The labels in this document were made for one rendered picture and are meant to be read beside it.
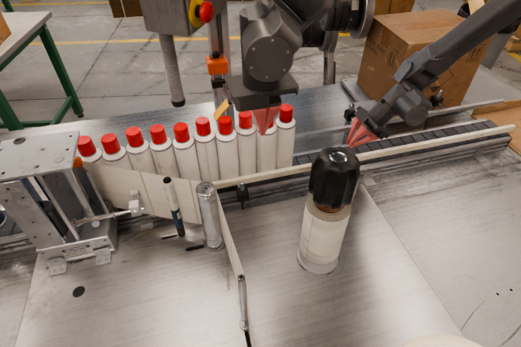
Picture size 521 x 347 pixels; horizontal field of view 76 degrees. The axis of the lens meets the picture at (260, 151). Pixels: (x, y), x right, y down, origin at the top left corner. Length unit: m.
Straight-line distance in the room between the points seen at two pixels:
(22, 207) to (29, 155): 0.09
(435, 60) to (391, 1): 3.43
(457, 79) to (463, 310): 0.76
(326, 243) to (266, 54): 0.40
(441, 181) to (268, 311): 0.65
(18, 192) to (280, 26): 0.53
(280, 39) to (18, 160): 0.51
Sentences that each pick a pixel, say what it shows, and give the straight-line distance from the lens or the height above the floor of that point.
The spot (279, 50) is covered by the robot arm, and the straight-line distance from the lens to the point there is 0.40.
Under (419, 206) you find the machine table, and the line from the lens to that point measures 1.01.
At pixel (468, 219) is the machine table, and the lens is 1.04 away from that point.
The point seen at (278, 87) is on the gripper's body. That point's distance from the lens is 0.51.
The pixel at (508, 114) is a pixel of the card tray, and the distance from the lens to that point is 1.52.
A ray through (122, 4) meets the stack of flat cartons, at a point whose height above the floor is 0.16.
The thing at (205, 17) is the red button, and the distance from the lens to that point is 0.66.
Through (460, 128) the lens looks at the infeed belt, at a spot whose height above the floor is 0.88.
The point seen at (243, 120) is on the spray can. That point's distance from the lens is 0.79.
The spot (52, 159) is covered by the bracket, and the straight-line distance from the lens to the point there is 0.69.
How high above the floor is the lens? 1.55
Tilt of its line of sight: 42 degrees down
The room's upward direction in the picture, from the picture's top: straight up
